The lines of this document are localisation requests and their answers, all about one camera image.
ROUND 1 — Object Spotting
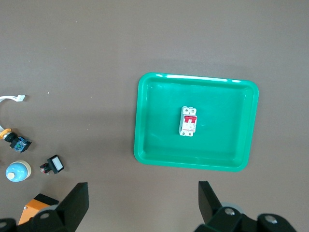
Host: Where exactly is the white red circuit breaker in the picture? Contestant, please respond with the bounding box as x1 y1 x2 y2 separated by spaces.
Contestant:
178 106 198 138

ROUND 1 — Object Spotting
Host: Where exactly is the brown table cover mat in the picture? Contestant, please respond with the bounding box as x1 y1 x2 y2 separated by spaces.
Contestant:
0 0 309 232

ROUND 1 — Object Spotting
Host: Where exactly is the orange button box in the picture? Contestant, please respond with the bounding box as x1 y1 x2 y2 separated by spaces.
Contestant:
18 193 59 226

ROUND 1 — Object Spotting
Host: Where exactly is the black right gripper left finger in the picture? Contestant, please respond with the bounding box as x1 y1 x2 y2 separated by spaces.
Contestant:
28 182 89 232

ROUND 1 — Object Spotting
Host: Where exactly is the small white arc bracket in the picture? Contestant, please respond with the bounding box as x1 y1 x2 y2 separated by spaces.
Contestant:
0 94 26 132

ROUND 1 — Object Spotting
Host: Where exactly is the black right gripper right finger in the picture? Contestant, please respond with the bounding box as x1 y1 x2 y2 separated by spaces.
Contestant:
194 181 297 232

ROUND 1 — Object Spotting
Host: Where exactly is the orange capped black knob switch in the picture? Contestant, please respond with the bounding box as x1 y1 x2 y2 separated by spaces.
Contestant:
0 128 32 154

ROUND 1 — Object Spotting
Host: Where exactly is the blue dome buzzer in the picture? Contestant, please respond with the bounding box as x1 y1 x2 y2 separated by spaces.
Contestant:
5 160 32 183

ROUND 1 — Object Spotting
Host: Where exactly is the black square pushbutton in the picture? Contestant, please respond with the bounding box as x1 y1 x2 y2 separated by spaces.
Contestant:
40 154 65 175

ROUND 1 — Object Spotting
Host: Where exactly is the green plastic tray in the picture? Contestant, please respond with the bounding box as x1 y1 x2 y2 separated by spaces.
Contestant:
133 72 260 173

